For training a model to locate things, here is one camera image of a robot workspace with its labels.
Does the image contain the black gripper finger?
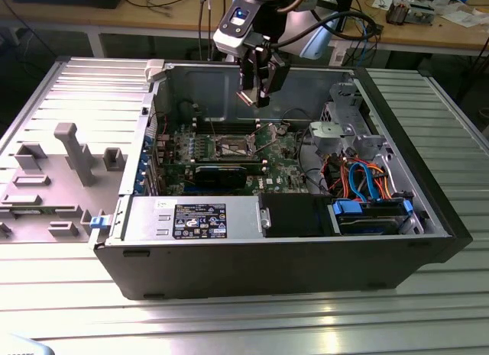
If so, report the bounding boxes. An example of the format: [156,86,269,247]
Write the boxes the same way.
[237,47,257,93]
[254,45,290,108]

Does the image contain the silver square CPU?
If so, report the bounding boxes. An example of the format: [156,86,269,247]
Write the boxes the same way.
[235,88,264,107]

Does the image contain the metal socket cover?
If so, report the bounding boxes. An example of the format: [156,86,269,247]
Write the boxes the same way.
[248,122,273,148]

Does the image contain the CPU socket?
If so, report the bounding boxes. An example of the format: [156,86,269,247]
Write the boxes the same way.
[213,134,257,160]

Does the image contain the black upright device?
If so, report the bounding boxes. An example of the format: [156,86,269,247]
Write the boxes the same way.
[332,0,355,32]

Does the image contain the metal drive cage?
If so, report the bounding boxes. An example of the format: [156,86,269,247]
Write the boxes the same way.
[322,82,387,160]

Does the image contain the green motherboard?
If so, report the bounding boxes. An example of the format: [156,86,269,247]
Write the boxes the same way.
[151,120,306,198]

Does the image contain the wooden desk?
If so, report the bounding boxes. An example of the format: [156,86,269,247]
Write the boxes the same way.
[0,0,489,56]

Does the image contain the small electronics assembly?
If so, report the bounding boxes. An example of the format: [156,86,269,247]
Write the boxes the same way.
[384,0,436,27]

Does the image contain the black plastic shroud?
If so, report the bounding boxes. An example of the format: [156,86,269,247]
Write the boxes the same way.
[258,193,334,240]

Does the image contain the hard disk in blue carrier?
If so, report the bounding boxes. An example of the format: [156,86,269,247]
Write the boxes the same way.
[331,198,414,237]

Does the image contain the silver power supply unit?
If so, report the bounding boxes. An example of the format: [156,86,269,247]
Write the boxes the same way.
[121,196,264,244]

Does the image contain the white papers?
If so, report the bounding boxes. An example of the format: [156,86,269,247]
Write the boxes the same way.
[439,9,489,27]

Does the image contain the black PC case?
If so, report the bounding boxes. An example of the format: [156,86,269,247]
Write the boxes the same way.
[88,58,474,302]

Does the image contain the grey parts rack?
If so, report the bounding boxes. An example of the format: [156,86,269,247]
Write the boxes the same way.
[0,121,129,245]

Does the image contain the white rounded device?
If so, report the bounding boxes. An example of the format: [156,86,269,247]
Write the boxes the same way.
[0,333,54,355]

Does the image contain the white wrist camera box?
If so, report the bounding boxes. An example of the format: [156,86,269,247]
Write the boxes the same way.
[212,5,263,60]

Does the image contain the thin black wire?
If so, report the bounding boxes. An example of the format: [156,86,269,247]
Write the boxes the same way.
[281,108,311,123]

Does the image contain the grey hanging cable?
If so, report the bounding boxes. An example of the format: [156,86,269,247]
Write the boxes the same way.
[196,0,214,62]

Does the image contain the blue cable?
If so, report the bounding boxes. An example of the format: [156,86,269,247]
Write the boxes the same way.
[358,17,381,62]

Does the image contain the red wire bundle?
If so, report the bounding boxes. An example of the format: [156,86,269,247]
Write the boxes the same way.
[322,156,347,192]

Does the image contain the blue wire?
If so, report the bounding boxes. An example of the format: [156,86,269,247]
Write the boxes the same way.
[348,160,383,203]

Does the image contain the orange wire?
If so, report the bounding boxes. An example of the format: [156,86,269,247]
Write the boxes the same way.
[368,163,398,200]

